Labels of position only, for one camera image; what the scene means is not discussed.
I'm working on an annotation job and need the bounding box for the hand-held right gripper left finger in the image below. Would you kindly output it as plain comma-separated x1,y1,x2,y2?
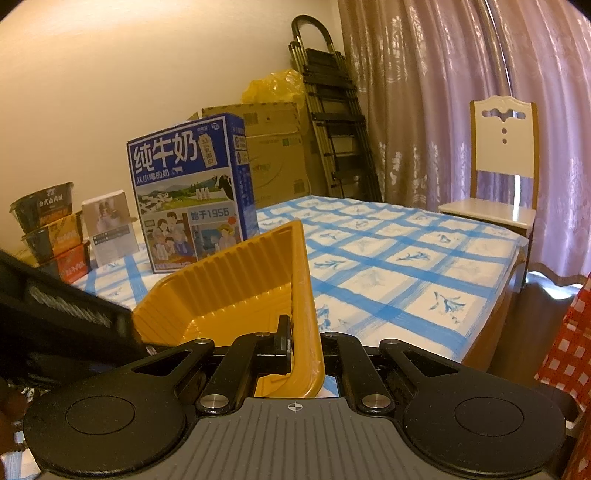
130,314,293,417

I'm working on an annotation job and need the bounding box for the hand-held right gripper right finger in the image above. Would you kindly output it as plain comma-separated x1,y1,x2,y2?
321,331,463,415

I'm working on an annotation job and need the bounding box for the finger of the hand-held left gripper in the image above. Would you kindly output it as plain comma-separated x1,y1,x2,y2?
117,310,155,358

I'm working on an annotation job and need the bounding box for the yellow plastic tray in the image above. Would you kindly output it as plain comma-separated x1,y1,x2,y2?
133,220,326,400

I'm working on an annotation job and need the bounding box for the black and red food bowl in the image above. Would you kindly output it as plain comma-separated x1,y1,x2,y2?
37,240,93,285

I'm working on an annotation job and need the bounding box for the black and yellow food bowl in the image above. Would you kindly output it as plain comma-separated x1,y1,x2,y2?
21,211,87,260

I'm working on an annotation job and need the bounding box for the blue checked tablecloth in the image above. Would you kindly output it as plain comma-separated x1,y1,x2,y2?
0,195,530,480

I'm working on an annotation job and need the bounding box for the small white box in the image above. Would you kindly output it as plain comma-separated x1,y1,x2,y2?
82,189,140,268

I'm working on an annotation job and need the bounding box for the black instant food bowl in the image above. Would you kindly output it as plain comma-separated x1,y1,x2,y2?
9,181,77,232

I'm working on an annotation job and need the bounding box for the wooden table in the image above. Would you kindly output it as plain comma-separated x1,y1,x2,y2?
459,240,528,372

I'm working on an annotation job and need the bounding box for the blue milk carton box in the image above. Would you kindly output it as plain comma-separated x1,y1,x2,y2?
127,113,259,276

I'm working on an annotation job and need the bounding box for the brown cardboard box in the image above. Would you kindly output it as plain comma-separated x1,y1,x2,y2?
189,102,326,209

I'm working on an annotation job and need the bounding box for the black folding ladder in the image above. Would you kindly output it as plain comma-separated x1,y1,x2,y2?
288,15,384,202

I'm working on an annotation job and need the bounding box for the red checked cloth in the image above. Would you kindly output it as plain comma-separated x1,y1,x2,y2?
533,272,591,480

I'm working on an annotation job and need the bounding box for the white wooden chair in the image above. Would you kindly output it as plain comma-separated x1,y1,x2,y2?
437,95,539,289

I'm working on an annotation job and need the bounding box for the yellow plastic bag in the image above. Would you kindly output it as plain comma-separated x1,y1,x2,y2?
241,68,306,108

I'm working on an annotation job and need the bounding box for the pink patterned curtain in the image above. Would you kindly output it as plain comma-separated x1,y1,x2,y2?
337,0,591,280

